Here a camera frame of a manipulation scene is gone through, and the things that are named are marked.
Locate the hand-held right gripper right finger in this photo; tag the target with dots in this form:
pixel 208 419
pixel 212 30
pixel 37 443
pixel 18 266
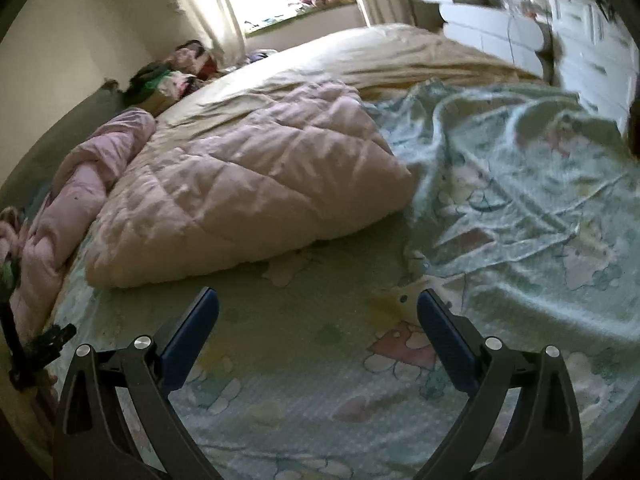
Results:
pixel 450 342

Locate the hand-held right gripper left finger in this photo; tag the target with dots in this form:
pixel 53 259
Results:
pixel 184 342

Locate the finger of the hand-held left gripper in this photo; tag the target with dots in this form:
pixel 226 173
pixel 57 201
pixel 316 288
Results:
pixel 52 337

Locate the pink quilted jacket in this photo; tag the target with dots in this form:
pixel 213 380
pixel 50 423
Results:
pixel 250 175

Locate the pile of mixed clothes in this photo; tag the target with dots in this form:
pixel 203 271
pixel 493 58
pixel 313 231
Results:
pixel 175 72

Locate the cartoon printed blanket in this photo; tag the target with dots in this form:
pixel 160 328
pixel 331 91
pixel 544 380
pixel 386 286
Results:
pixel 500 210

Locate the pink rolled duvet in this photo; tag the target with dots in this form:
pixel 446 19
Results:
pixel 75 185

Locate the grey headboard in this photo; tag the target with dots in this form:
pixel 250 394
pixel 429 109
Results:
pixel 55 130

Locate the tan bed sheet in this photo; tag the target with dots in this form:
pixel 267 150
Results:
pixel 350 55

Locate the white dresser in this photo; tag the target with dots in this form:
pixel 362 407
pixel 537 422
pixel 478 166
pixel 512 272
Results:
pixel 575 35

